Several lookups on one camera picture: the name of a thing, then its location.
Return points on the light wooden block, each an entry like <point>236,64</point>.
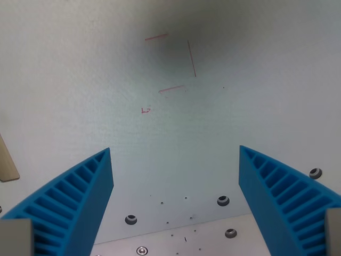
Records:
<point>6,162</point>

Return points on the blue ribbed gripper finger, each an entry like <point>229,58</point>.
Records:
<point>282,197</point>
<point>66,197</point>

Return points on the silver hex socket screw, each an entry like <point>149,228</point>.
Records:
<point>141,250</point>

